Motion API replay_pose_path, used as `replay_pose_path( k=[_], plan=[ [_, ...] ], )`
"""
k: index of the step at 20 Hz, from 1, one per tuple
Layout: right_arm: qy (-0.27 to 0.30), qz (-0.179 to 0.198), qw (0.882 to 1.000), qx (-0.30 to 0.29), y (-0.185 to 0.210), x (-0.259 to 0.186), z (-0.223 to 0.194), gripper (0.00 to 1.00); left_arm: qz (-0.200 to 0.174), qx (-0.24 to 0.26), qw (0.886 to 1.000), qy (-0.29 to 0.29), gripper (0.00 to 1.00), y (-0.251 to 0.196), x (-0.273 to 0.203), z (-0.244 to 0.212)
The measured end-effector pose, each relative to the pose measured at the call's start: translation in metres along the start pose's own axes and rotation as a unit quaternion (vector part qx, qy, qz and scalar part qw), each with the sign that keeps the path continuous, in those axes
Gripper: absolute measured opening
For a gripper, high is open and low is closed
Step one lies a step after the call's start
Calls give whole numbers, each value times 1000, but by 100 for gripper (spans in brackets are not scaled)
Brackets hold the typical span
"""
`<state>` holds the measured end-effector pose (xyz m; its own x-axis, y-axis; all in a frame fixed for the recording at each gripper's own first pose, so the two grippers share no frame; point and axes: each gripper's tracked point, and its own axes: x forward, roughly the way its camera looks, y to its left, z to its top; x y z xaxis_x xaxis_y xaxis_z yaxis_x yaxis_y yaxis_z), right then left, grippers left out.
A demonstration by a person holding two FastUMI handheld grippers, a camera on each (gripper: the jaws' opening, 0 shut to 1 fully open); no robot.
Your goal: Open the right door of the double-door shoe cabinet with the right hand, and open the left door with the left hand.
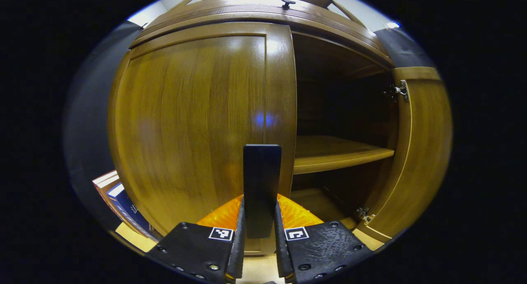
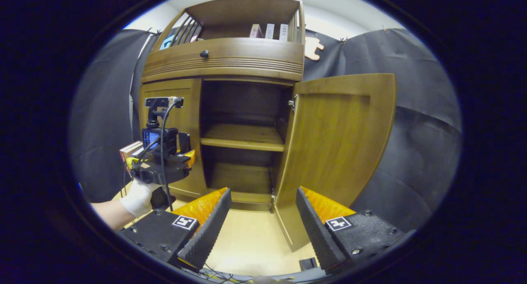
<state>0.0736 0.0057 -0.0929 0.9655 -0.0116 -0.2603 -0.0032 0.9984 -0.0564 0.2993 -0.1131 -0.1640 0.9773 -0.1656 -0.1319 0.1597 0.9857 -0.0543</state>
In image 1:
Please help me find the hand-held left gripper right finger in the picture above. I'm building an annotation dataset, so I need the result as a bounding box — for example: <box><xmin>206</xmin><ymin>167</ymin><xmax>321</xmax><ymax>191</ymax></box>
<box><xmin>274</xmin><ymin>193</ymin><xmax>375</xmax><ymax>284</ymax></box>

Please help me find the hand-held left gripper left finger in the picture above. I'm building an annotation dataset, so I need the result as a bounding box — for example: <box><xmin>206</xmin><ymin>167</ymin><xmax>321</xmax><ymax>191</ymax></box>
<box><xmin>145</xmin><ymin>196</ymin><xmax>247</xmax><ymax>284</ymax></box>

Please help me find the black door handle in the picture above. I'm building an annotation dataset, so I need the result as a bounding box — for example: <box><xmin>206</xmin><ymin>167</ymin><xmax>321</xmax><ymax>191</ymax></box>
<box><xmin>243</xmin><ymin>144</ymin><xmax>282</xmax><ymax>239</ymax></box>

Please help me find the wooden shoe cabinet door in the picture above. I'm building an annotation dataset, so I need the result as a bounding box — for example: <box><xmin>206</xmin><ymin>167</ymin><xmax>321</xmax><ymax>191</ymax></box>
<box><xmin>356</xmin><ymin>66</ymin><xmax>453</xmax><ymax>243</ymax></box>
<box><xmin>108</xmin><ymin>22</ymin><xmax>298</xmax><ymax>256</ymax></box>

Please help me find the wooden double-door shoe cabinet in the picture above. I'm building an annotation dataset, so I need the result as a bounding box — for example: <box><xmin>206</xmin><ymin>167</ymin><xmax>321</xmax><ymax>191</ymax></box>
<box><xmin>108</xmin><ymin>0</ymin><xmax>453</xmax><ymax>256</ymax></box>

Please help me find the metal door hinge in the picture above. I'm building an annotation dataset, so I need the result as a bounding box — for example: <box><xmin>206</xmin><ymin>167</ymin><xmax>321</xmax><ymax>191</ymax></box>
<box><xmin>356</xmin><ymin>207</ymin><xmax>376</xmax><ymax>223</ymax></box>
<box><xmin>383</xmin><ymin>80</ymin><xmax>410</xmax><ymax>102</ymax></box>

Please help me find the wooden inner shelf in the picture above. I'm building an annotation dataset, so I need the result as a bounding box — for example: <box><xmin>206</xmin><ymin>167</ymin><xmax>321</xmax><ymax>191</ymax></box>
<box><xmin>293</xmin><ymin>135</ymin><xmax>395</xmax><ymax>175</ymax></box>

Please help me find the dark blue book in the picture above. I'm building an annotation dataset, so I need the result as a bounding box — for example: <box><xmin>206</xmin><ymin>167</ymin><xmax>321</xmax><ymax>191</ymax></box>
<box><xmin>106</xmin><ymin>183</ymin><xmax>160</xmax><ymax>240</ymax></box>

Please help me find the red and white book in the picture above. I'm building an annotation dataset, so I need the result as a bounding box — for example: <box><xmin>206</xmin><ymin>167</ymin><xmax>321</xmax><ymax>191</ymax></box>
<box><xmin>92</xmin><ymin>170</ymin><xmax>124</xmax><ymax>219</ymax></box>

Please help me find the wooden drawer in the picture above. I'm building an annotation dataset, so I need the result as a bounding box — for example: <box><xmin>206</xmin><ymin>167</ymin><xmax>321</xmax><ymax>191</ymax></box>
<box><xmin>132</xmin><ymin>0</ymin><xmax>389</xmax><ymax>66</ymax></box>

